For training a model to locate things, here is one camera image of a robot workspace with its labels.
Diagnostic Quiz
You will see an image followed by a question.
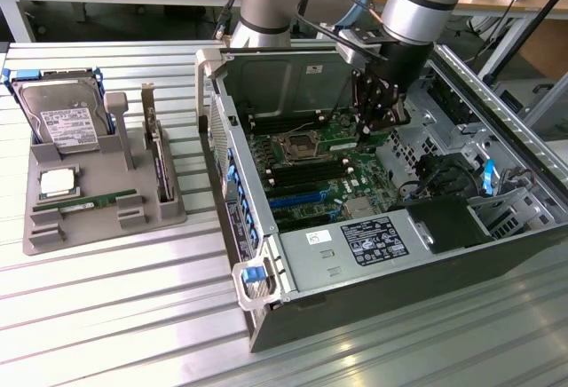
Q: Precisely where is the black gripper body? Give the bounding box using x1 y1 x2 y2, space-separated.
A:
375 39 434 100

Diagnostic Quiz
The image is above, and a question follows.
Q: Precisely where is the green RAM stick in slot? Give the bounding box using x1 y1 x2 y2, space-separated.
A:
319 130 388 146

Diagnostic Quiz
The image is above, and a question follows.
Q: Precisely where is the black RAM slot bank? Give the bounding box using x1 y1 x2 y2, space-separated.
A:
264 159 352 189
246 108 330 136

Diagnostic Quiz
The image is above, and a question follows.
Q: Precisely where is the CPU socket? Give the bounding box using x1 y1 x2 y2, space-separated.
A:
270 130 318 165

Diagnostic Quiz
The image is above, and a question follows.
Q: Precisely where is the green motherboard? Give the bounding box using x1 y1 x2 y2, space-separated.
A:
245 107 404 233

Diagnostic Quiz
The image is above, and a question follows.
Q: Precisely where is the blue locking lever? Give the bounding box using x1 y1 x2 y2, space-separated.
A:
482 158 497 198

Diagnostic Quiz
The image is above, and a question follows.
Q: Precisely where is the blue expansion slot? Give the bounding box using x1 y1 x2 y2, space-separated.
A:
268 190 324 211

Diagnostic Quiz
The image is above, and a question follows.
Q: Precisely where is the black expansion slot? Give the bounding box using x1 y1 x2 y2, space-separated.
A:
273 209 343 232

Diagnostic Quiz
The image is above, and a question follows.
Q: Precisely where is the black tripod pole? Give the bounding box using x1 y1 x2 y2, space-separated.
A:
482 0 568 87

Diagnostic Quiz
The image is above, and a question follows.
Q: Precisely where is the grey power supply unit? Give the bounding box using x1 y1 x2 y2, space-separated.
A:
278 208 435 294

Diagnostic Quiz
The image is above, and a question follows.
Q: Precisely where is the open black PC case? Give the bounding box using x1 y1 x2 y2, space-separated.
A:
194 42 568 354

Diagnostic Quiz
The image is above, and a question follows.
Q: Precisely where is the blue case latch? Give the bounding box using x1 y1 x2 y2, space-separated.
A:
241 265 264 285

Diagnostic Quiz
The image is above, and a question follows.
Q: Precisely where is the grey parts rack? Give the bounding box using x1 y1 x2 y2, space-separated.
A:
21 91 188 257

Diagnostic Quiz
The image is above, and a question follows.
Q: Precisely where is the silver hard disk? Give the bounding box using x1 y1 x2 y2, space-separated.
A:
19 79 110 155

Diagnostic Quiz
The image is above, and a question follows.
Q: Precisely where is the silver CPU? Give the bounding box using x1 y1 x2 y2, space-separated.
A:
38 168 80 198

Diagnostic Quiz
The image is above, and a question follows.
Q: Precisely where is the blue disk caddy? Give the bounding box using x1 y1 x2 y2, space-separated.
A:
1 66 117 146

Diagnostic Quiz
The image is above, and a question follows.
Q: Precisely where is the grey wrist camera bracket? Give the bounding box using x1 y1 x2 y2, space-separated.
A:
333 26 391 65

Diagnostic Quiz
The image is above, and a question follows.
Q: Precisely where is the wooden desk with cables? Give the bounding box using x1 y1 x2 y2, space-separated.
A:
370 0 568 78

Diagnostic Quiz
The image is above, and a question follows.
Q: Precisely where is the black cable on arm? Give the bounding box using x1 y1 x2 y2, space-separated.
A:
295 0 383 46

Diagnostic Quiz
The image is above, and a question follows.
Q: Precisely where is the black network cable with plug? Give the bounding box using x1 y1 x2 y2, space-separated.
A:
216 0 252 43

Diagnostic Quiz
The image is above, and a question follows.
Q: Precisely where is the graphics card with metal bracket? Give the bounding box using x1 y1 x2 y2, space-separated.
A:
140 82 177 205

